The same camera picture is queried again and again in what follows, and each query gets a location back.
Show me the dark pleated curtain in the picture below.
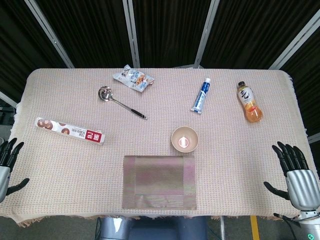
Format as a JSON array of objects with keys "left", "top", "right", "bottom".
[{"left": 0, "top": 0, "right": 320, "bottom": 145}]

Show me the white snack bag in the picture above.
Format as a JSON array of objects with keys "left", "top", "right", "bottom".
[{"left": 112, "top": 64, "right": 155, "bottom": 93}]

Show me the steel ladle black handle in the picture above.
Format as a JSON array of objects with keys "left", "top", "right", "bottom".
[{"left": 97, "top": 85, "right": 148, "bottom": 121}]

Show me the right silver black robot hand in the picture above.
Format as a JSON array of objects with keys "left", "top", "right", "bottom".
[{"left": 263, "top": 141, "right": 320, "bottom": 211}]

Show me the beige woven tablecloth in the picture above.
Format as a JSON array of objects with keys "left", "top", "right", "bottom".
[{"left": 0, "top": 67, "right": 320, "bottom": 227}]

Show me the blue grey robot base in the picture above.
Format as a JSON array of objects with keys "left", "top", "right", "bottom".
[{"left": 96, "top": 216, "right": 208, "bottom": 240}]

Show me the light brown bowl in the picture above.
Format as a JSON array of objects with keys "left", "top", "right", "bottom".
[{"left": 171, "top": 125, "right": 200, "bottom": 153}]

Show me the brown woven placemat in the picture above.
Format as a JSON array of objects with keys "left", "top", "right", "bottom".
[{"left": 121, "top": 155, "right": 198, "bottom": 210}]

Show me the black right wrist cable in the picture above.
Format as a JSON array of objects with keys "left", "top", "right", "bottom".
[{"left": 273, "top": 212, "right": 301, "bottom": 222}]

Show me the white red baking paper box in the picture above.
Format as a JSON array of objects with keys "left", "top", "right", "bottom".
[{"left": 34, "top": 116, "right": 106, "bottom": 147}]

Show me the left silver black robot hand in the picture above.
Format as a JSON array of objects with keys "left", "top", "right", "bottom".
[{"left": 0, "top": 137, "right": 30, "bottom": 204}]

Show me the blue white toothpaste tube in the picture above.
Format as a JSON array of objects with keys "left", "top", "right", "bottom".
[{"left": 190, "top": 77, "right": 212, "bottom": 115}]

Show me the orange drink bottle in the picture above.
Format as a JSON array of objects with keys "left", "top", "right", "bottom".
[{"left": 236, "top": 81, "right": 264, "bottom": 123}]

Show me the grey metal partition post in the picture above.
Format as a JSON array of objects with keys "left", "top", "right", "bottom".
[
  {"left": 0, "top": 91, "right": 19, "bottom": 107},
  {"left": 267, "top": 11, "right": 320, "bottom": 70},
  {"left": 307, "top": 132, "right": 320, "bottom": 145},
  {"left": 122, "top": 0, "right": 141, "bottom": 68},
  {"left": 193, "top": 0, "right": 221, "bottom": 68},
  {"left": 24, "top": 0, "right": 75, "bottom": 69}
]

